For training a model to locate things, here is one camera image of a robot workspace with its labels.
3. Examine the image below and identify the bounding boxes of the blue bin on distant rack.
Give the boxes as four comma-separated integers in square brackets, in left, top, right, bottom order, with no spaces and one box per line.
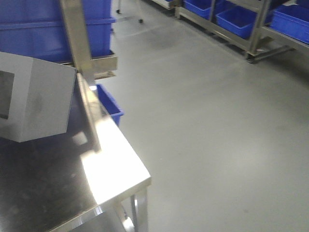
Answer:
[183,0,219,20]

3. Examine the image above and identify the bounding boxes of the blue bin under table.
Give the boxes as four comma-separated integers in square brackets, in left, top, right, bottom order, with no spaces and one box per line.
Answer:
[97,84,124,127]

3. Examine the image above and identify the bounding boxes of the stainless steel shelf frame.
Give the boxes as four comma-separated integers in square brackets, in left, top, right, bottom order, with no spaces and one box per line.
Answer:
[57,0,119,80]

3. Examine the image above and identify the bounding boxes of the gray square base block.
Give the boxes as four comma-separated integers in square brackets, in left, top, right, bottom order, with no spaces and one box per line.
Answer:
[0,52,77,142]

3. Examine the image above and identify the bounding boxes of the blue plastic bin right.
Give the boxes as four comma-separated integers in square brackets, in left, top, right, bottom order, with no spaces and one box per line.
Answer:
[0,0,116,62]

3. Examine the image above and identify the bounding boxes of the distant steel bin rack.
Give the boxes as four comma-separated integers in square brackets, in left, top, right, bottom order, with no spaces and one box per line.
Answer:
[156,0,309,63]

